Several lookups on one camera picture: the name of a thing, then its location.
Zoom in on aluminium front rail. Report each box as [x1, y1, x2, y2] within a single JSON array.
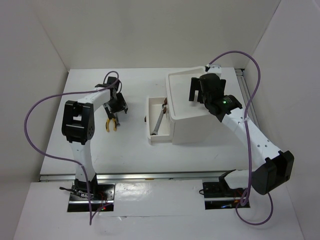
[[38, 171, 228, 183]]

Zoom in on yellow handled pliers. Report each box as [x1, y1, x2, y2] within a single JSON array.
[[105, 117, 117, 133]]

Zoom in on small silver wrench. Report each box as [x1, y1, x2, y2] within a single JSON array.
[[114, 113, 121, 127]]

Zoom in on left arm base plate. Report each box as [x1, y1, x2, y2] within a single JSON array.
[[65, 183, 116, 213]]

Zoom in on white drawer cabinet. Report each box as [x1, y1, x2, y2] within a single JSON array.
[[165, 66, 216, 145]]

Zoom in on aluminium side rail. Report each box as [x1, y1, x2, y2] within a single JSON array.
[[234, 68, 248, 88]]

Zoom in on large silver ratchet wrench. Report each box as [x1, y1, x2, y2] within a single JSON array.
[[150, 105, 166, 136]]

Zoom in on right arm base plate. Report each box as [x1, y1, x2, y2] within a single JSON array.
[[199, 182, 245, 210]]

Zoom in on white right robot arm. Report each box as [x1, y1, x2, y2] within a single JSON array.
[[189, 72, 295, 195]]

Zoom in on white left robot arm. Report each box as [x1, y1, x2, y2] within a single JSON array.
[[61, 74, 128, 200]]

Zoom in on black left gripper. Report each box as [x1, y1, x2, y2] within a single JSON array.
[[102, 92, 128, 119]]

